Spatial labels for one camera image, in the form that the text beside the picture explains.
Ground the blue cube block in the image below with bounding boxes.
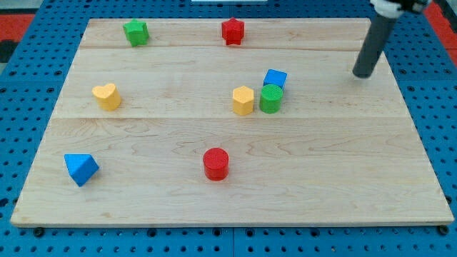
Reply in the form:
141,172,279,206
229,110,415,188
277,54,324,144
263,69,287,90

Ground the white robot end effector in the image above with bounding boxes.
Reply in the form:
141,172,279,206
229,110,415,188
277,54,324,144
370,0,431,19

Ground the green cylinder block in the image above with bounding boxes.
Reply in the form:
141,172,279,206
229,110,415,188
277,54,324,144
259,84,283,114

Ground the red star block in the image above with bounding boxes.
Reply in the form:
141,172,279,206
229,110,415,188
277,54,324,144
221,17,245,45

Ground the yellow hexagon block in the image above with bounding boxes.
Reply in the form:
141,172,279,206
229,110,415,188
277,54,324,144
232,86,254,116

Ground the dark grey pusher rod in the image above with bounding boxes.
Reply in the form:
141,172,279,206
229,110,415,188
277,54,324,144
352,14,397,79

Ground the blue triangle block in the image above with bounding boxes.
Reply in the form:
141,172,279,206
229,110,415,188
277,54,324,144
64,153,99,187

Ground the light wooden board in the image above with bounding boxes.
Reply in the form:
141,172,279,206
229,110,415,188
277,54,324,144
11,18,454,228

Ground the red cylinder block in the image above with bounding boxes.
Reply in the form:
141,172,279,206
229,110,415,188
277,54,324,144
203,148,229,181

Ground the yellow heart block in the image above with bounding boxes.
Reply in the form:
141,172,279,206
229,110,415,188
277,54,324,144
91,84,121,111

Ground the green star block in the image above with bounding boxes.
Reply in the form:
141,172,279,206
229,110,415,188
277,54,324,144
123,19,149,47

